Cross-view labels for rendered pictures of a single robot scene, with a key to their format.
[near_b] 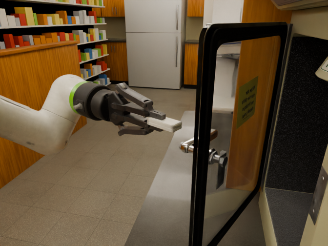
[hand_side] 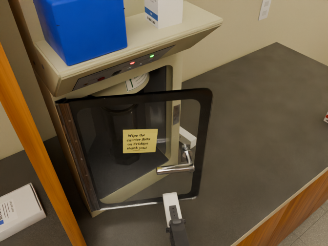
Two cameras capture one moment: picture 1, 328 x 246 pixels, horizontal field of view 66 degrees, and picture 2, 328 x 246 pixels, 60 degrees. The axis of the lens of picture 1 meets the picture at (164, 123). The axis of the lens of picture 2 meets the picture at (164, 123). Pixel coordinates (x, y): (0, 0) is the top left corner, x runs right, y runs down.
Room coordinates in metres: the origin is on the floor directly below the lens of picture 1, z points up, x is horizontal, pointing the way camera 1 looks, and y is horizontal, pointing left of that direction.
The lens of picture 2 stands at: (0.72, 0.19, 1.73)
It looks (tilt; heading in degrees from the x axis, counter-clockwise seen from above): 43 degrees down; 222
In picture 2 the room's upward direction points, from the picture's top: straight up
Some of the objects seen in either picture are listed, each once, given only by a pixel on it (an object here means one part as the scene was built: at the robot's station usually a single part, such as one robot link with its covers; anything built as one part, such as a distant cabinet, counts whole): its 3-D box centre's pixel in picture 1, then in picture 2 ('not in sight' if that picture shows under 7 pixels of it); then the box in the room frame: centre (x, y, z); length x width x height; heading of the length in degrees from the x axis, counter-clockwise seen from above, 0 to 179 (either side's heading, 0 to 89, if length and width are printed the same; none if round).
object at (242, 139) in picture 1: (240, 138); (143, 159); (0.42, -0.14, 1.19); 0.30 x 0.01 x 0.40; 140
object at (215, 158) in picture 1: (218, 169); not in sight; (0.33, -0.08, 1.18); 0.02 x 0.02 x 0.06; 50
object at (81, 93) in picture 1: (93, 101); not in sight; (0.62, 0.18, 1.20); 0.12 x 0.06 x 0.09; 140
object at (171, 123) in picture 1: (164, 121); (172, 208); (0.48, 0.00, 1.20); 0.07 x 0.03 x 0.01; 50
